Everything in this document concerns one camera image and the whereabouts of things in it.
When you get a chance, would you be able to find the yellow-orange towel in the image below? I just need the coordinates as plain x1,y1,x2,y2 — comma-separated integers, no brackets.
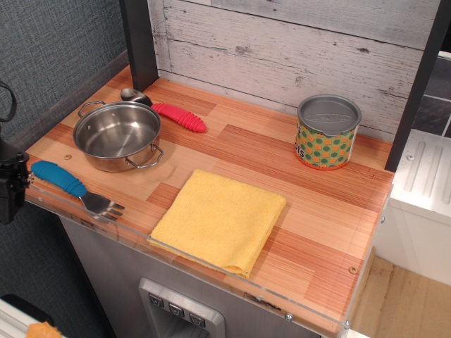
150,169,286,278

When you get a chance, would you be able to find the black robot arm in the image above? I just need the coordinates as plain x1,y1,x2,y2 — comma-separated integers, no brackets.
1,139,30,225

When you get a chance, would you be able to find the orange cloth at corner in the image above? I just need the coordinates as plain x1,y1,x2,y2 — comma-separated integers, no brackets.
25,322,63,338

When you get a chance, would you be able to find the green orange patterned can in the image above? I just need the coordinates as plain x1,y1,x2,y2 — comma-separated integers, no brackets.
295,94,362,170

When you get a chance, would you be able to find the stainless steel pot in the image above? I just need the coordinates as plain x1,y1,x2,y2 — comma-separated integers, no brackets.
73,101,164,173

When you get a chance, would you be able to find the grey dispenser panel with buttons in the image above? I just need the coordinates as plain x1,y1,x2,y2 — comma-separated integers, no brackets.
138,277,226,337

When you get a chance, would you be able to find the clear acrylic edge guard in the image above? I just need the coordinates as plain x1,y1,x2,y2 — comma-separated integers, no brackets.
28,177,390,337

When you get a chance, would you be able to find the white toy sink unit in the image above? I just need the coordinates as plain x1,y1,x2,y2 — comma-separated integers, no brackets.
372,51,451,286

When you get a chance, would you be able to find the spoon with red handle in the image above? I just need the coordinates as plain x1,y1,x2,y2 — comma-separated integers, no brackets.
121,88,207,132

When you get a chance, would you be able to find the fork with blue handle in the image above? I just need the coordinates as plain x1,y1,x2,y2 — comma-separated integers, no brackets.
31,161,125,223

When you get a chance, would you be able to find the dark grey left post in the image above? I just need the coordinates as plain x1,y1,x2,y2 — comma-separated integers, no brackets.
119,0,159,92

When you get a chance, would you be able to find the dark grey post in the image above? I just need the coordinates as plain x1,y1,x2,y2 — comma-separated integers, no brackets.
119,0,159,92
385,0,450,173

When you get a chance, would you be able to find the dark grey right post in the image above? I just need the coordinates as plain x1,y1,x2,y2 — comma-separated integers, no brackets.
385,0,450,173

